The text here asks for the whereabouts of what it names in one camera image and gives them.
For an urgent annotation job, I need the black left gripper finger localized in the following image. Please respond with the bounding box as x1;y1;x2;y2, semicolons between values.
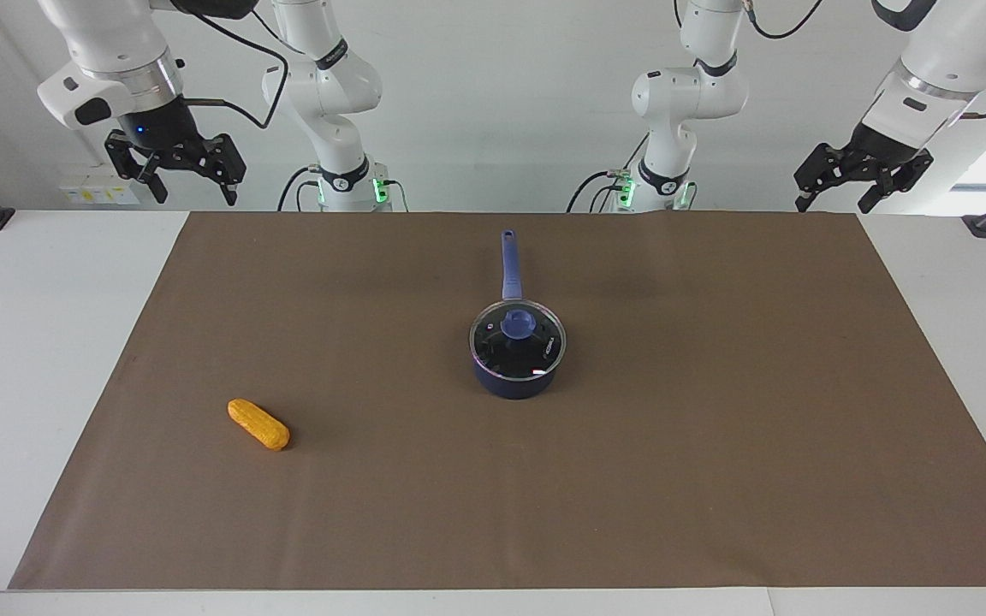
858;156;932;215
794;144;853;212

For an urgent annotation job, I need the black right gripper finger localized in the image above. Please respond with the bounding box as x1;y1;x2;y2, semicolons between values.
105;133;169;204
202;134;247;206

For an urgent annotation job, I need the yellow corn cob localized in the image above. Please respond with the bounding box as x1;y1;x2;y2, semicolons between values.
227;399;291;453

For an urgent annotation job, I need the glass lid with blue knob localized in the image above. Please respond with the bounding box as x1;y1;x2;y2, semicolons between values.
469;299;567;378

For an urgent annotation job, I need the dark blue saucepan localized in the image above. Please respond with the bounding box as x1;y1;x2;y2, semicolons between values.
469;229;567;400

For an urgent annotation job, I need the brown table mat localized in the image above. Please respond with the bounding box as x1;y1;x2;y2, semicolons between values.
8;211;986;591

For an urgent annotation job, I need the white wall socket box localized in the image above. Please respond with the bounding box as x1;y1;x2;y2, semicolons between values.
59;164;141;206

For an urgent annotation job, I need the black right base cable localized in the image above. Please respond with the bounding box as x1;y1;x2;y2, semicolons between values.
277;167;410;213

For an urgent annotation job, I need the black base cable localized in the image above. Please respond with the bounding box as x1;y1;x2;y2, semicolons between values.
277;167;410;213
567;137;650;213

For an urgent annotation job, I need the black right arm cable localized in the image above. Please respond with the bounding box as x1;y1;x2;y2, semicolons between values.
172;9;290;131

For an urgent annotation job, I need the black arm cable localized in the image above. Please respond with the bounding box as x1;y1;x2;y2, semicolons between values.
172;9;290;131
673;0;986;121

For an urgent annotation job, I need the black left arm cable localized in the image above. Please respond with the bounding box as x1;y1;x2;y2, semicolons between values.
673;0;986;121

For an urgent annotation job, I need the black left base cable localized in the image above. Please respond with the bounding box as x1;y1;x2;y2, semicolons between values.
567;137;650;213

